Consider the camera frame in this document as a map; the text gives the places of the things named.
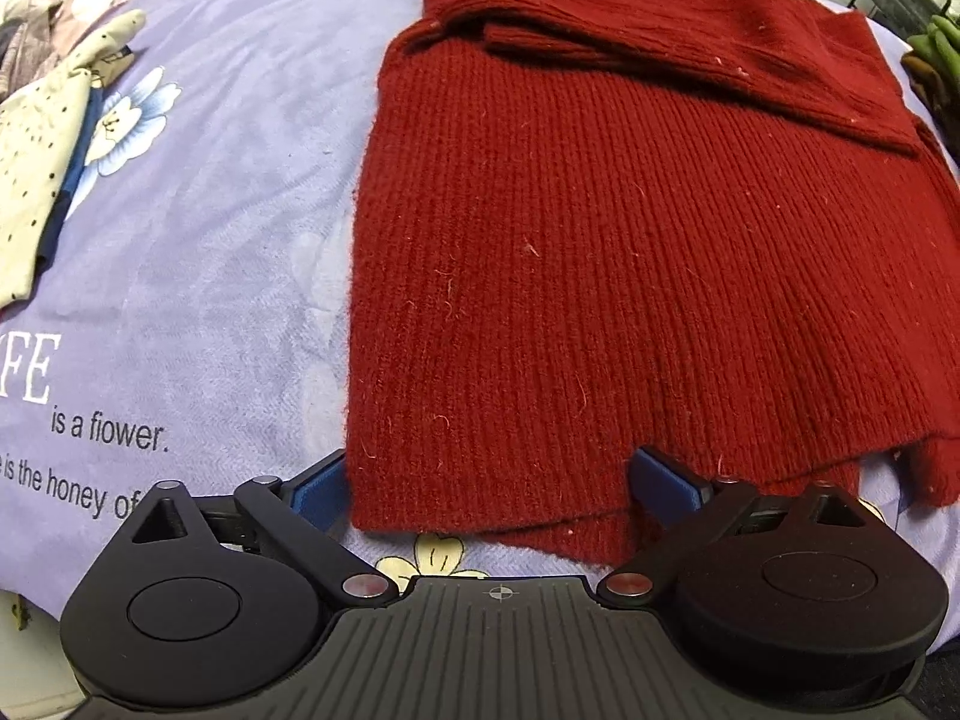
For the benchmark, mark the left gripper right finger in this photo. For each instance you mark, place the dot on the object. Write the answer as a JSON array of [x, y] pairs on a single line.
[[693, 512]]

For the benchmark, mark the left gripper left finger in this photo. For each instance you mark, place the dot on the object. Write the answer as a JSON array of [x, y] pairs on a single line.
[[293, 520]]

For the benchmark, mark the red knit sweater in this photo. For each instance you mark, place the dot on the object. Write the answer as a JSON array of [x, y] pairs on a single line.
[[587, 226]]

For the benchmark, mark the cream dotted cloth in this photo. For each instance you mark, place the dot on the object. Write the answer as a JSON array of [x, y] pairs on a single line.
[[41, 128]]

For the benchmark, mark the brown garment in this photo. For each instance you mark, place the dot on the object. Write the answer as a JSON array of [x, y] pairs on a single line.
[[937, 96]]

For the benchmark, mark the green fleece garment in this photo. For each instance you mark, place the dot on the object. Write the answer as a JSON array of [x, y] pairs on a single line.
[[938, 45]]

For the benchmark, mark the beige patterned garment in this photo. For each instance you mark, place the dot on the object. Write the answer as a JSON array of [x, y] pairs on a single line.
[[37, 34]]

